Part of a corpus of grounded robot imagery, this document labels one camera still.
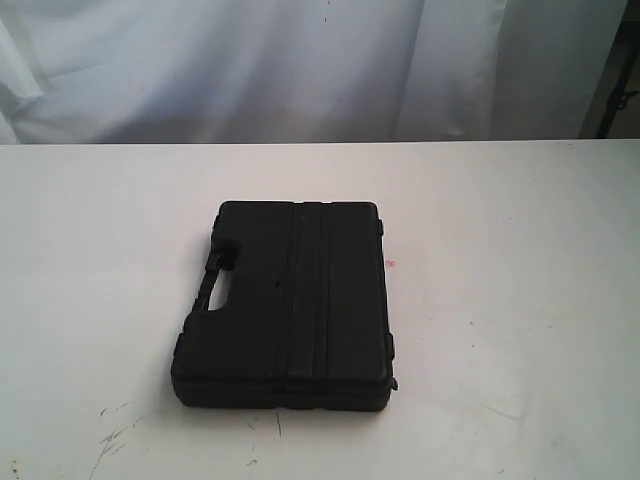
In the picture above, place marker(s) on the black plastic tool case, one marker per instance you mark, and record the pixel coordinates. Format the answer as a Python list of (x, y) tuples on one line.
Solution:
[(291, 311)]

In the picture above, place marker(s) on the white backdrop curtain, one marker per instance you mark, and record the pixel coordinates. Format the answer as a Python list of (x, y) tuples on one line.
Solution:
[(300, 71)]

